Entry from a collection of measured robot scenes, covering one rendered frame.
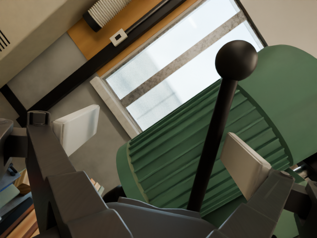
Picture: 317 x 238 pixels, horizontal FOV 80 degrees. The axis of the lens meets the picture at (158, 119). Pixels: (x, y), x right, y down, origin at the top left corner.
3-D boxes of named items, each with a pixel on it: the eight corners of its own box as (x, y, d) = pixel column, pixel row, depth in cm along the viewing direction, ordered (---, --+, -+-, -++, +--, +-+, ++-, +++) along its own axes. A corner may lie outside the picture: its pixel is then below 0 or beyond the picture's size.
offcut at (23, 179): (25, 195, 47) (36, 187, 46) (11, 191, 44) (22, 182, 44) (29, 180, 50) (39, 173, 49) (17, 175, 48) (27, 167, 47)
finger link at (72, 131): (59, 165, 13) (48, 163, 13) (96, 133, 20) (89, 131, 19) (63, 123, 12) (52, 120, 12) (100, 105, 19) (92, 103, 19)
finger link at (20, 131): (32, 165, 11) (-20, 154, 11) (73, 137, 16) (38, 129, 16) (34, 140, 11) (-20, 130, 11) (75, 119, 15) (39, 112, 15)
